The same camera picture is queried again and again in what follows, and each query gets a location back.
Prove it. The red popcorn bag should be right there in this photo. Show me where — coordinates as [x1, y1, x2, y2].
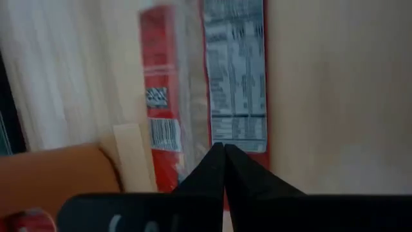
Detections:
[138, 0, 270, 212]
[0, 208, 58, 232]

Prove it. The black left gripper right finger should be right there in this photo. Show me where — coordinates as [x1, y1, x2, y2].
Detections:
[225, 144, 306, 211]

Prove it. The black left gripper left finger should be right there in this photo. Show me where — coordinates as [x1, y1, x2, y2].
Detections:
[173, 142, 225, 207]

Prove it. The orange plastic basket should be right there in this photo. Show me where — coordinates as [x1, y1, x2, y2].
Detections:
[0, 143, 122, 220]

